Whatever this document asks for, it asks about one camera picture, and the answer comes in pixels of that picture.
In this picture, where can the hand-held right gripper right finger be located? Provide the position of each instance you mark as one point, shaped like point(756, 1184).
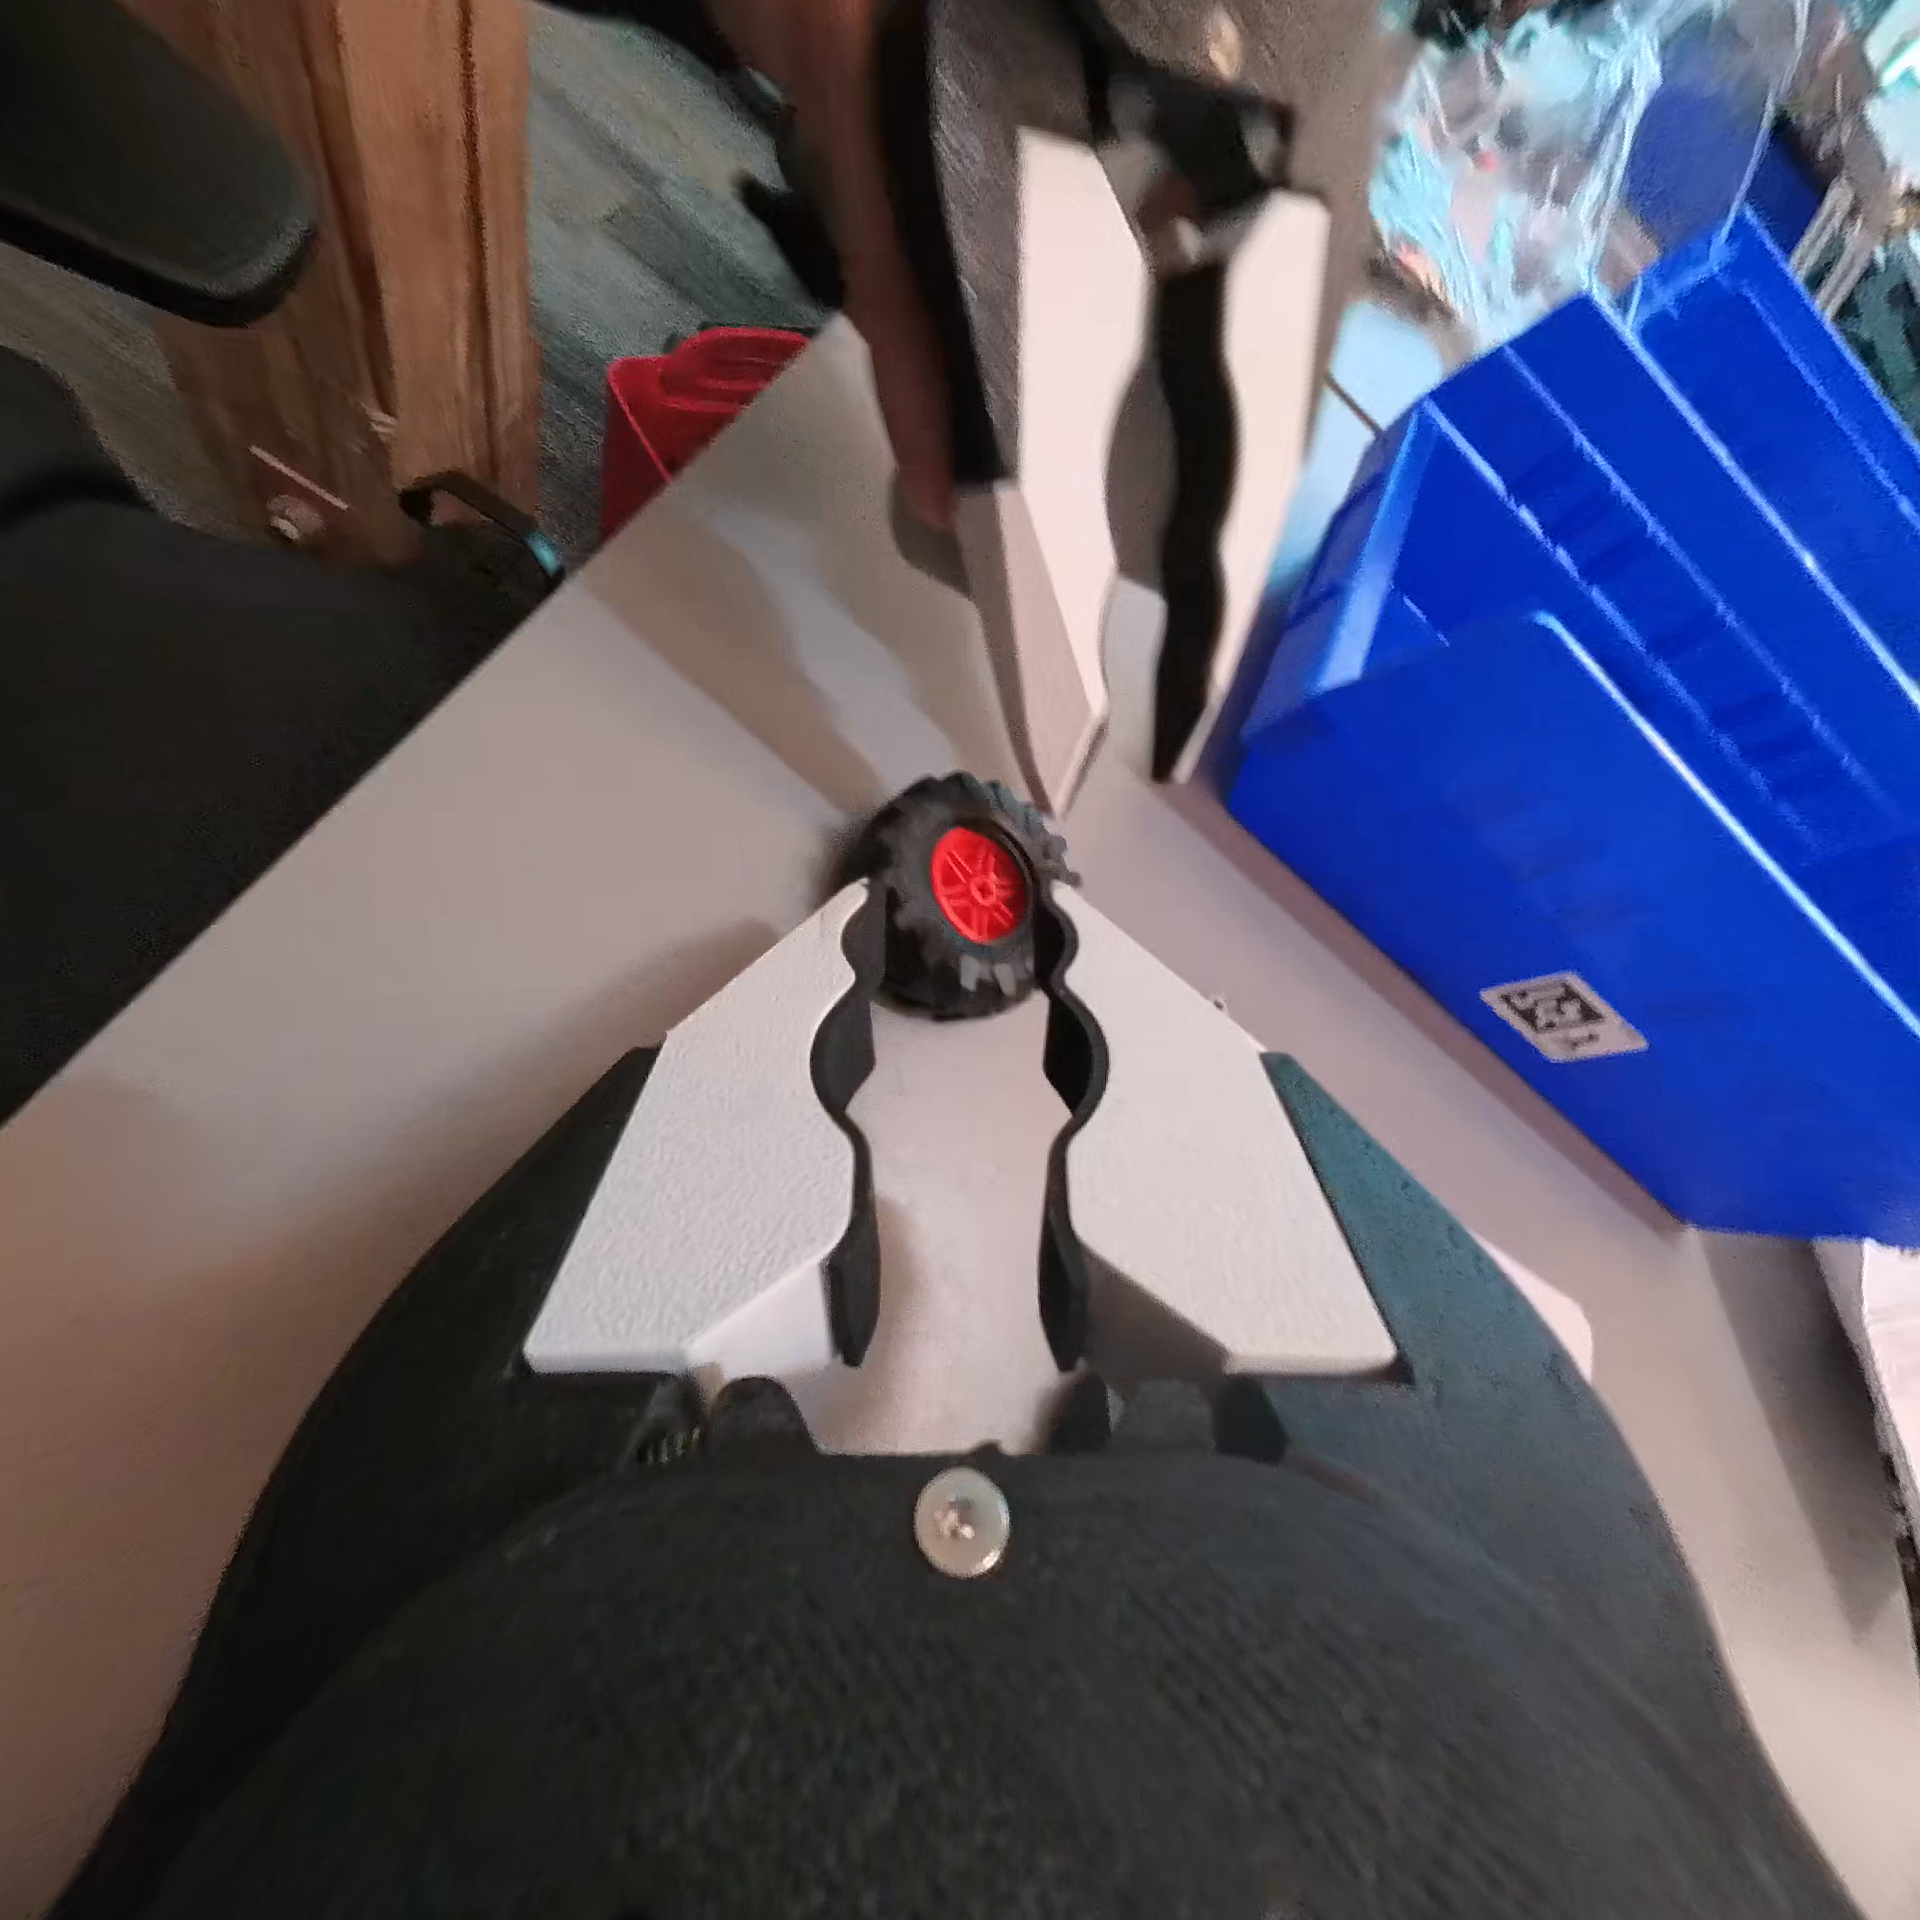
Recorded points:
point(1214, 1201)

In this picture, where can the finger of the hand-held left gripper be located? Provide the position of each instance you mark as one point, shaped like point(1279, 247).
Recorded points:
point(1073, 375)
point(1277, 345)

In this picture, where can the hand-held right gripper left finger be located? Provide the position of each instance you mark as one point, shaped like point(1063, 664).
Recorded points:
point(704, 1201)

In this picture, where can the black toy wheel red hub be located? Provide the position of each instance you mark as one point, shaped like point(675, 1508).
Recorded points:
point(979, 884)

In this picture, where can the grey desk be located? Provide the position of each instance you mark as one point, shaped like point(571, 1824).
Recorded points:
point(452, 900)

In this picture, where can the person's left hand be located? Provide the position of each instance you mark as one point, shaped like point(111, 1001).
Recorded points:
point(888, 180)

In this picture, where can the clear plastic packaging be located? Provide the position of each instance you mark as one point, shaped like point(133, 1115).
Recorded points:
point(1500, 148)

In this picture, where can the red plastic box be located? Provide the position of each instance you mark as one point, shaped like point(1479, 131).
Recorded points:
point(691, 404)

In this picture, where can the blue plastic bin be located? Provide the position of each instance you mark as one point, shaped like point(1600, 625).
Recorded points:
point(1651, 495)
point(1500, 839)
point(1800, 299)

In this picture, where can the white instruction booklet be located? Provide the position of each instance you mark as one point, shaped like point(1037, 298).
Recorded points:
point(1875, 1349)

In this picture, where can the black office chair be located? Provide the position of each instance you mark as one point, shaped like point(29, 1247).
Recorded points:
point(135, 180)
point(196, 721)

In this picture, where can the wooden post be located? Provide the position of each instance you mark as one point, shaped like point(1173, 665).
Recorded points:
point(405, 225)

